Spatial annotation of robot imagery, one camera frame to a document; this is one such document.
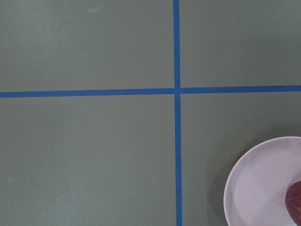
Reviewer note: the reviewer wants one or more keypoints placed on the red apple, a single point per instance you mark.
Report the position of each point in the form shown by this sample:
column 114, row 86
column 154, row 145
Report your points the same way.
column 293, row 202

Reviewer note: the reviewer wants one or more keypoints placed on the pink round plate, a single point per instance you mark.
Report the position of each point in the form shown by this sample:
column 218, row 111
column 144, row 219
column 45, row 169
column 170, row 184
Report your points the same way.
column 254, row 193

